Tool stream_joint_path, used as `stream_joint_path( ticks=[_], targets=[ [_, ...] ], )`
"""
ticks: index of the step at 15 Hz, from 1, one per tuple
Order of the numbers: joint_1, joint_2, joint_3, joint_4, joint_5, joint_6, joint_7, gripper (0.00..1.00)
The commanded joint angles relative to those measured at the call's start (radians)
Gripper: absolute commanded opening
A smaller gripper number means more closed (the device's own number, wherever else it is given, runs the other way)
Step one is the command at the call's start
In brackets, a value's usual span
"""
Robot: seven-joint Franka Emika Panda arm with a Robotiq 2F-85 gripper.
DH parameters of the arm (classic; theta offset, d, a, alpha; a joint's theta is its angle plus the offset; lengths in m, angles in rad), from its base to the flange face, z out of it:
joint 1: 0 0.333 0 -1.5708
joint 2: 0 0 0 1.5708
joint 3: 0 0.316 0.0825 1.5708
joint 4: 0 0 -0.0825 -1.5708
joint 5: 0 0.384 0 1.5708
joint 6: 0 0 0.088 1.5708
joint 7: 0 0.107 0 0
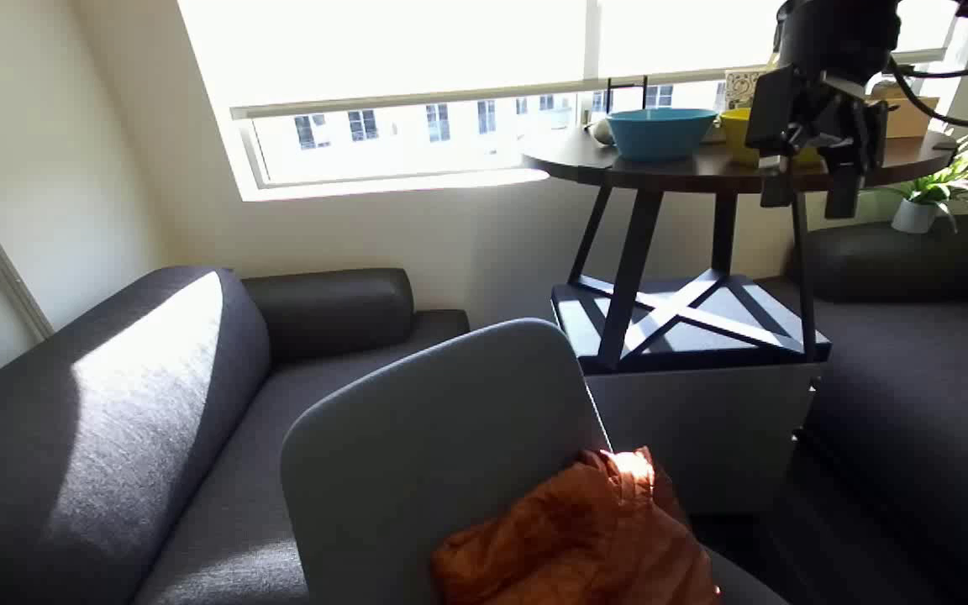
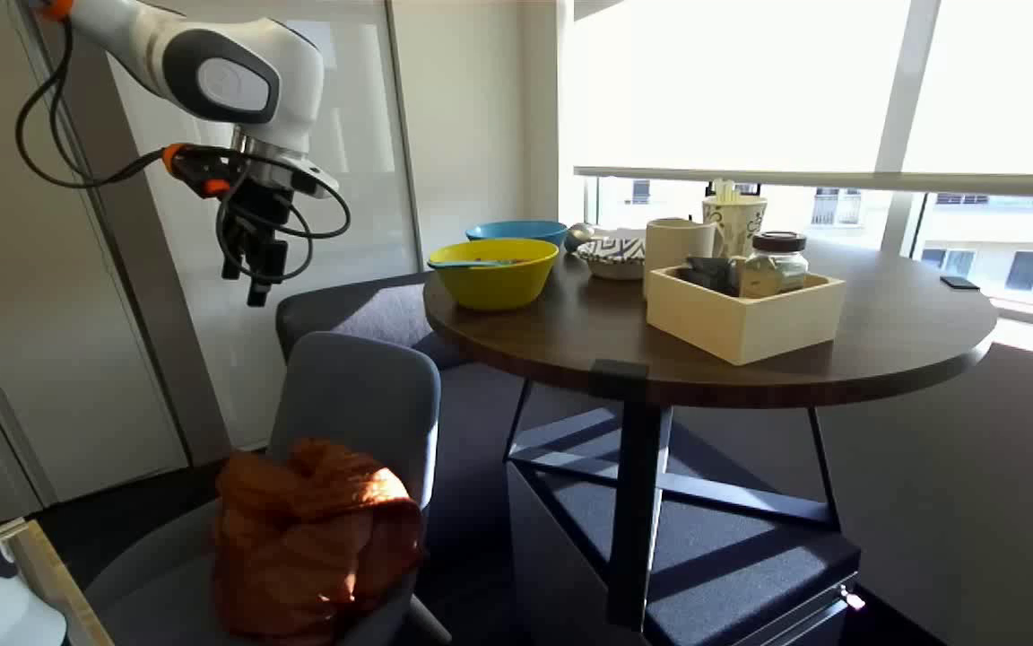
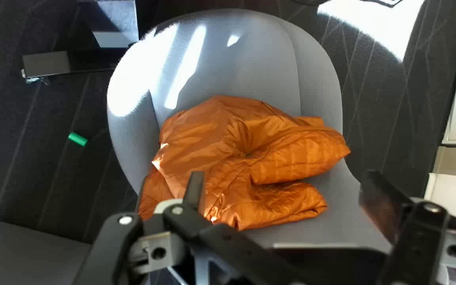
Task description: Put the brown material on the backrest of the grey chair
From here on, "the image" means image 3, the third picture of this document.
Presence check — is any small green object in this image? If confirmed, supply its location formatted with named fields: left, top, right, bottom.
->
left=67, top=132, right=90, bottom=150

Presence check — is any black flat floor plate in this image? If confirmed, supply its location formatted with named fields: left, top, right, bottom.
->
left=21, top=50, right=75, bottom=86

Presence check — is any brown quilted jacket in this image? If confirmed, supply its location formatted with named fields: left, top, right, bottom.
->
left=136, top=94, right=353, bottom=233

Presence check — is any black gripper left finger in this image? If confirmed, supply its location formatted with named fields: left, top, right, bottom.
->
left=75, top=170, right=304, bottom=285

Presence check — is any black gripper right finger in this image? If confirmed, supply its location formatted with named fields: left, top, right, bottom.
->
left=360, top=169, right=456, bottom=285

